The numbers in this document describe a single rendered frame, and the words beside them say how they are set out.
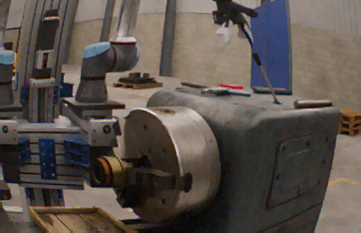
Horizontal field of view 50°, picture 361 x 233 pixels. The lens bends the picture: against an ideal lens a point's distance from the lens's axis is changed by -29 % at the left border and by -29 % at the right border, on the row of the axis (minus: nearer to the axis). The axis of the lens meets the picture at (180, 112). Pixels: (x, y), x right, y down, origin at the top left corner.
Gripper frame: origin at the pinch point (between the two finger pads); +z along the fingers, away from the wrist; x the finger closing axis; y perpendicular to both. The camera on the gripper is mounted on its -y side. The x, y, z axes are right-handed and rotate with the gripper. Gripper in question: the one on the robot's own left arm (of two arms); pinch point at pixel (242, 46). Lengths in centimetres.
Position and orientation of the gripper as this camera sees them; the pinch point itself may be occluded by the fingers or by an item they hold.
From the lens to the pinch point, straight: 160.2
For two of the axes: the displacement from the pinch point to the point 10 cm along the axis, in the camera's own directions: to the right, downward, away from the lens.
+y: -7.3, 0.9, 6.8
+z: 1.1, 9.9, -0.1
